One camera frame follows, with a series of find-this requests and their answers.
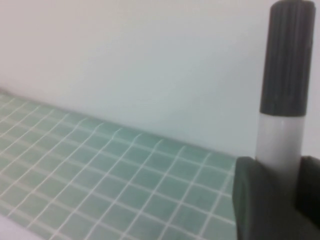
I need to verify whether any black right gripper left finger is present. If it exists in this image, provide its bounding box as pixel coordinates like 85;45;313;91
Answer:
231;156;320;240

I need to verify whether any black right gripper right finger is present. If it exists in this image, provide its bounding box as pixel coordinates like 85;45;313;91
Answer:
296;155;320;225

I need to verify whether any short gold-label black-cap marker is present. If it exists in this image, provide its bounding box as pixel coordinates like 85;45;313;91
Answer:
254;0;316;181

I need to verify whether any green checked tablecloth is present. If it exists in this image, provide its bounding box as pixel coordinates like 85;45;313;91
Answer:
0;87;238;240

